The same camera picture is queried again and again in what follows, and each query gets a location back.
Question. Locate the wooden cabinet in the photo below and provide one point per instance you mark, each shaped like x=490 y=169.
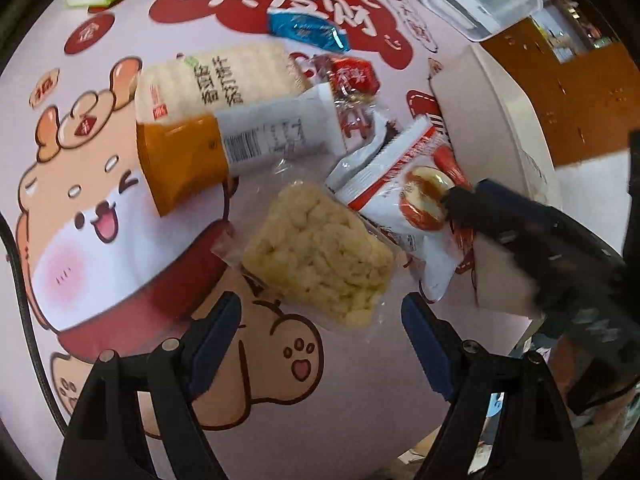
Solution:
x=575 y=85

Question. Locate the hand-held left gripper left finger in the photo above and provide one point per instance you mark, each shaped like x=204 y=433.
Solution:
x=212 y=355

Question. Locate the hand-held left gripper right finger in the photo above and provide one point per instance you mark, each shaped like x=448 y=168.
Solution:
x=430 y=350

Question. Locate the white plastic bin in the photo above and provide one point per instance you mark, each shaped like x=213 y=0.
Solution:
x=495 y=125

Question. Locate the clear puffed rice snack packet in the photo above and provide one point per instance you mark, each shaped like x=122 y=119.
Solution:
x=320 y=255

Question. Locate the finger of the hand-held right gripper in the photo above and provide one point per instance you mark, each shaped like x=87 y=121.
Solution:
x=480 y=215
x=525 y=207

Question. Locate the blue candy wrapper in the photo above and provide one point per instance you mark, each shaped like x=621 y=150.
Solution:
x=305 y=30

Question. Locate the white red snack packet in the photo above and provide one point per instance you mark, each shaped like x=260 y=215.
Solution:
x=400 y=180

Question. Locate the white orange snack packet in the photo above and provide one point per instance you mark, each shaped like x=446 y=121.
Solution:
x=185 y=160

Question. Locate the beige cracker packet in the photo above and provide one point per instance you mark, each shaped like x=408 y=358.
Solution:
x=225 y=75

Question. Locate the clear red sweet wrapper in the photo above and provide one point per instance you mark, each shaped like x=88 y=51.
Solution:
x=357 y=115

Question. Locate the red candy packet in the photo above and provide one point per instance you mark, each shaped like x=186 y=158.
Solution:
x=352 y=77

